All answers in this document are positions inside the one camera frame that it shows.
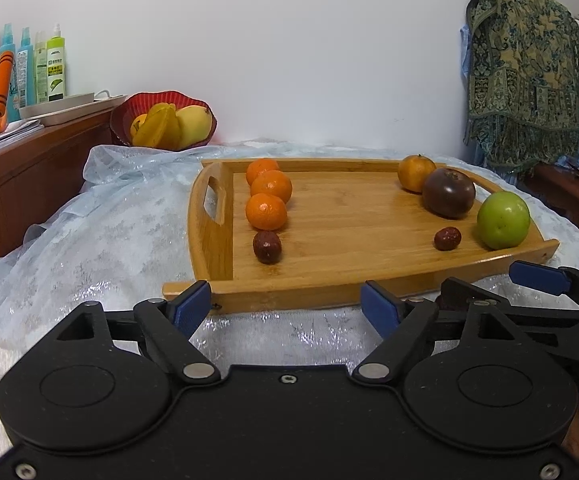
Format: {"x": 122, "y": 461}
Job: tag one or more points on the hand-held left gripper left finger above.
{"x": 189, "y": 307}

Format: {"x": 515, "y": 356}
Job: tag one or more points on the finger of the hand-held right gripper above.
{"x": 539, "y": 277}
{"x": 454, "y": 292}

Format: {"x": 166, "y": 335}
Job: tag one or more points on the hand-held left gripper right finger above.
{"x": 382, "y": 307}

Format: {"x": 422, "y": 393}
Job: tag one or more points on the dark red jujube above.
{"x": 267, "y": 247}
{"x": 447, "y": 238}

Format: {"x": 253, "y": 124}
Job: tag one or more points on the green apple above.
{"x": 503, "y": 220}

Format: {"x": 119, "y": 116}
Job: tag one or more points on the wooden serving tray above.
{"x": 344, "y": 220}

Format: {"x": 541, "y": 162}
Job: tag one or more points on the dark purple round fruit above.
{"x": 448, "y": 194}

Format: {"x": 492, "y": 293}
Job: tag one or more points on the orange tangerine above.
{"x": 266, "y": 212}
{"x": 272, "y": 186}
{"x": 262, "y": 167}

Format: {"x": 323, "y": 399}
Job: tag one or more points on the yellowish orange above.
{"x": 414, "y": 172}

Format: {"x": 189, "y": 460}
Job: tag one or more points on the dark wooden side table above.
{"x": 559, "y": 185}

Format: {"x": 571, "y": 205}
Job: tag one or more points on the sheer glittery table cover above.
{"x": 119, "y": 240}

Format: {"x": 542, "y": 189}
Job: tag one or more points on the yellow starfruit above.
{"x": 159, "y": 127}

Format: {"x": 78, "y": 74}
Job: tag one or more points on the yellow mango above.
{"x": 194, "y": 125}

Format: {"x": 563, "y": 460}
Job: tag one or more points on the small orange fruit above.
{"x": 138, "y": 125}

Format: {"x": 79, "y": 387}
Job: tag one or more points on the red ribbed glass bowl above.
{"x": 139, "y": 102}

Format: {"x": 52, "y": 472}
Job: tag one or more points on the brown wooden cabinet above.
{"x": 19, "y": 180}

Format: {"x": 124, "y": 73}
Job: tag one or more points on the green gold patterned scarf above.
{"x": 519, "y": 60}

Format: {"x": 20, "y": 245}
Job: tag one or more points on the white plastic tray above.
{"x": 64, "y": 110}

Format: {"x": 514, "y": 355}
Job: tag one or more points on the stack of papers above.
{"x": 9, "y": 135}

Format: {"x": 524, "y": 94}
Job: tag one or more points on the green spray bottle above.
{"x": 55, "y": 70}

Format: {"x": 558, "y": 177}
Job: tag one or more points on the pale green bottle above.
{"x": 41, "y": 70}

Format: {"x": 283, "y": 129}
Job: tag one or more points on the teal spray bottle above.
{"x": 7, "y": 37}
{"x": 25, "y": 70}

